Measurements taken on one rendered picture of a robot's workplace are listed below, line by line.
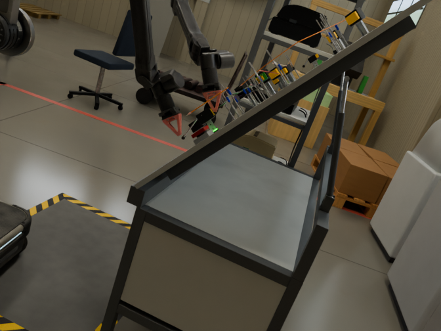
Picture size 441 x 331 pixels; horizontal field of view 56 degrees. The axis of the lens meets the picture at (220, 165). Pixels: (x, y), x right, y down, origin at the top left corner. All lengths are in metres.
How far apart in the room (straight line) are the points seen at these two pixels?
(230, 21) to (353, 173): 7.37
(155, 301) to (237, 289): 0.32
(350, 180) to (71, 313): 3.27
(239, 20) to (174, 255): 10.02
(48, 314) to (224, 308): 0.95
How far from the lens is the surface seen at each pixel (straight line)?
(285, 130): 6.65
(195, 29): 1.66
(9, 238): 2.19
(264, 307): 1.46
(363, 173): 4.64
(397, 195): 4.14
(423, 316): 2.93
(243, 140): 2.61
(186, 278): 1.48
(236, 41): 11.21
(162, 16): 10.95
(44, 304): 2.20
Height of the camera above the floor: 1.47
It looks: 19 degrees down
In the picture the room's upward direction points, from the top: 20 degrees clockwise
